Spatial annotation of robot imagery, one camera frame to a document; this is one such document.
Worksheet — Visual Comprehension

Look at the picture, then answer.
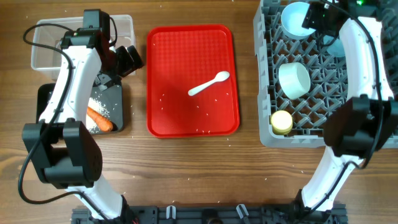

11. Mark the green bowl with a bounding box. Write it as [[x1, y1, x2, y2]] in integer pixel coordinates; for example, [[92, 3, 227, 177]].
[[278, 62, 311, 100]]

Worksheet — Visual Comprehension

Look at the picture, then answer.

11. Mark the light blue plate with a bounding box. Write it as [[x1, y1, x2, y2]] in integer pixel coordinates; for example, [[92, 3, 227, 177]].
[[323, 35, 345, 58]]

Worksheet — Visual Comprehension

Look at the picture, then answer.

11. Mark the orange carrot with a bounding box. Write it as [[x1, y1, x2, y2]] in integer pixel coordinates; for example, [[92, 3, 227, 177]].
[[87, 107, 113, 132]]

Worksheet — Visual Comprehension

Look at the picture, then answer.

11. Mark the white rice pile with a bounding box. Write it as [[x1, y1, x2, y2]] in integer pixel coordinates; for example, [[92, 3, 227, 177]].
[[46, 90, 119, 134]]

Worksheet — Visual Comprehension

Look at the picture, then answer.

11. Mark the white plastic spoon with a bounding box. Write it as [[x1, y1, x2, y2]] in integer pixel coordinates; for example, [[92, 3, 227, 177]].
[[188, 71, 230, 96]]

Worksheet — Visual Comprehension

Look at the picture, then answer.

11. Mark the black waste tray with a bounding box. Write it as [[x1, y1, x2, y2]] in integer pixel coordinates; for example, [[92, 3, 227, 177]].
[[36, 83, 124, 133]]

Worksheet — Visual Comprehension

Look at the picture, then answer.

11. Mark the light blue bowl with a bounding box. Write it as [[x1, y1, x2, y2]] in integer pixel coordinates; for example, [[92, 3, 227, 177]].
[[281, 2, 316, 40]]

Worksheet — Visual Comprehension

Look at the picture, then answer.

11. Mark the grey dishwasher rack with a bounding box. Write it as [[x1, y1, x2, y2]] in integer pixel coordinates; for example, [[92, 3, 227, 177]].
[[253, 1, 397, 148]]

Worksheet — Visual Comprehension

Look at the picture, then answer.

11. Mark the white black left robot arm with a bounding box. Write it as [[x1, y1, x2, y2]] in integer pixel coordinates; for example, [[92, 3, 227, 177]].
[[22, 9, 143, 223]]

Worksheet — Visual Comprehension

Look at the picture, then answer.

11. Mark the red serving tray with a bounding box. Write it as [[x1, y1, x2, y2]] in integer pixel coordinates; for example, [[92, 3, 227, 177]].
[[146, 24, 240, 138]]

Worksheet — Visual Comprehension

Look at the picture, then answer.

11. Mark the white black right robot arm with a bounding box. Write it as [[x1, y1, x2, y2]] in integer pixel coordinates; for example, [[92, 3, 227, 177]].
[[289, 1, 397, 223]]

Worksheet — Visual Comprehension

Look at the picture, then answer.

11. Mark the yellow cup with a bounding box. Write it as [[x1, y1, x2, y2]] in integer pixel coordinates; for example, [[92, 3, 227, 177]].
[[270, 110, 293, 135]]

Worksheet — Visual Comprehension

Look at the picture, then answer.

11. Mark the clear plastic bin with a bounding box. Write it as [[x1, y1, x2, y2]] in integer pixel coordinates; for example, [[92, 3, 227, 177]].
[[30, 14, 136, 81]]

